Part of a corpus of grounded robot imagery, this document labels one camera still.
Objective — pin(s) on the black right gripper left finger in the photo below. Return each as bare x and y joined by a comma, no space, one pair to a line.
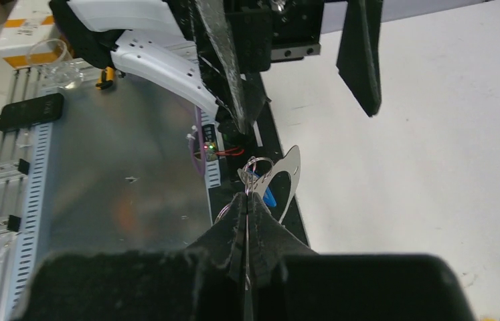
200,282

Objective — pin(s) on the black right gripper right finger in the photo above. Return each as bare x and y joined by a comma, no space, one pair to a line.
292,282

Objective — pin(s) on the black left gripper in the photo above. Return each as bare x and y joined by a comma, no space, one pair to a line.
245,37

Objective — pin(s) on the large steel keyring plate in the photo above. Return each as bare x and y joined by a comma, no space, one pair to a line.
286,172

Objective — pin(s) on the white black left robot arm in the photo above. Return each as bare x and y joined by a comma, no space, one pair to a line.
138,38

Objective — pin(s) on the blue key tag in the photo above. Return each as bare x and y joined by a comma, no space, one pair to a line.
260,184

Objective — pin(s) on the black phone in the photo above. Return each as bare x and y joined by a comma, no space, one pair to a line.
40,110

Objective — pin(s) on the cardboard box with tape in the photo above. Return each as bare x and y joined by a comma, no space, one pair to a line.
29,35

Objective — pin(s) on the metal base plate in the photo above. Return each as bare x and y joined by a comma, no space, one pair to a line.
113,173

